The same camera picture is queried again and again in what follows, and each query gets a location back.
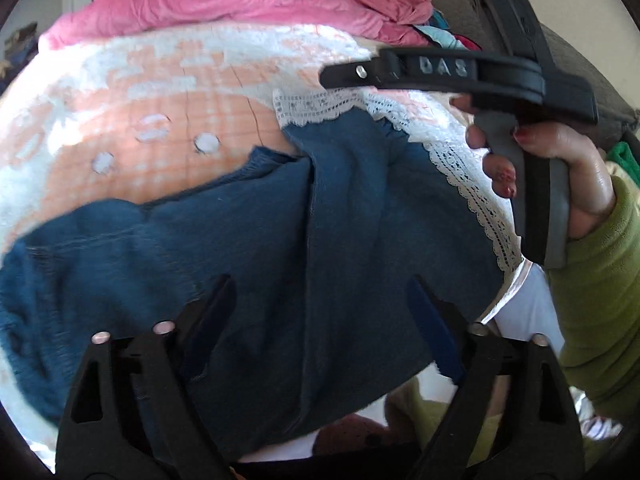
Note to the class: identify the blue denim pants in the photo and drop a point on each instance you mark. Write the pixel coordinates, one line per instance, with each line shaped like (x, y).
(300, 260)

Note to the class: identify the person's right forearm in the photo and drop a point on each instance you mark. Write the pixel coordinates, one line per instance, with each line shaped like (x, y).
(600, 300)

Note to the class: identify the green cloth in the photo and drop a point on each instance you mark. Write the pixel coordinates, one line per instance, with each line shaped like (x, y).
(625, 160)

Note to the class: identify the grey cushion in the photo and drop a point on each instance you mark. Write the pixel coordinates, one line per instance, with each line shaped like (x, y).
(575, 55)

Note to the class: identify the person's green sweater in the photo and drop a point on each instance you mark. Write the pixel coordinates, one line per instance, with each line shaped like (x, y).
(425, 415)

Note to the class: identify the peach and white lace bedspread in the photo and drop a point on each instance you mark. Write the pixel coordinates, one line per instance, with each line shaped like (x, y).
(175, 95)

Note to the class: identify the pile of colourful clothes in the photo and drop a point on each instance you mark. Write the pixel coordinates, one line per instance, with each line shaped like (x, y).
(445, 30)

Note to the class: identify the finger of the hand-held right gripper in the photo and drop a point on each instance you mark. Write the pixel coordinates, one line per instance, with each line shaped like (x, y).
(356, 72)

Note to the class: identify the white sheet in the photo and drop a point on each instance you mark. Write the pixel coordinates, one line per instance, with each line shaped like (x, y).
(535, 305)

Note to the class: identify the person's right hand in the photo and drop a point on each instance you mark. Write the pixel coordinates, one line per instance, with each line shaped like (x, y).
(586, 180)

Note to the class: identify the pink blanket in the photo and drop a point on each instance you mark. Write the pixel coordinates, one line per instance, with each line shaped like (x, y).
(225, 0)

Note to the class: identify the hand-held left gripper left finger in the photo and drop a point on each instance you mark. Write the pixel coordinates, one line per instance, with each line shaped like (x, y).
(216, 321)

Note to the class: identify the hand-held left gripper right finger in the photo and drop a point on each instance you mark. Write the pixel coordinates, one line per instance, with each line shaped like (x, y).
(436, 331)

